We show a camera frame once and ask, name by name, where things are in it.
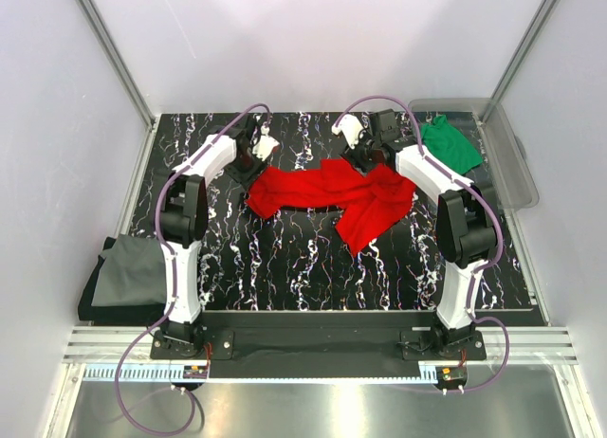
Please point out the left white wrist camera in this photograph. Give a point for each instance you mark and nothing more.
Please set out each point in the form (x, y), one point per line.
(265, 147)

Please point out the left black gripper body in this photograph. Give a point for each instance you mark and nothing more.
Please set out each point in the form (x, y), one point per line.
(246, 169)

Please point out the clear plastic bin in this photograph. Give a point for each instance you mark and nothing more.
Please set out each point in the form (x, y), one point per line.
(484, 123)

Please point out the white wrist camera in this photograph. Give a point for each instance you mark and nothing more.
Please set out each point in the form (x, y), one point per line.
(350, 128)
(265, 147)

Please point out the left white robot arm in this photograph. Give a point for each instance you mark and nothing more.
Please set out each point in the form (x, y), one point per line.
(182, 214)

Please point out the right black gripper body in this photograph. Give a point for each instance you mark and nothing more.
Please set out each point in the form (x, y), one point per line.
(363, 156)

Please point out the green t shirt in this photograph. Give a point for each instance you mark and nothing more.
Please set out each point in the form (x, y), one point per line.
(449, 145)

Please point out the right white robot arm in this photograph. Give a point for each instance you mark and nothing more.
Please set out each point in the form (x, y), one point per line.
(467, 231)

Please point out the aluminium frame rail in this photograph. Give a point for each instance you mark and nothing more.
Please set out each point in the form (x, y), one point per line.
(101, 352)

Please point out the grey folded t shirt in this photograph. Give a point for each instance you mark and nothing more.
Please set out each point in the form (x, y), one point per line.
(132, 274)

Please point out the red t shirt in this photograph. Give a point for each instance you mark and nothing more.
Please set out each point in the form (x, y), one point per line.
(371, 203)

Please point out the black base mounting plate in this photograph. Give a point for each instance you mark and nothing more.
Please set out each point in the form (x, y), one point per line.
(310, 346)

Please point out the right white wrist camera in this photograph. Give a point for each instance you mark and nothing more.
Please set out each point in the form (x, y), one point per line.
(350, 128)

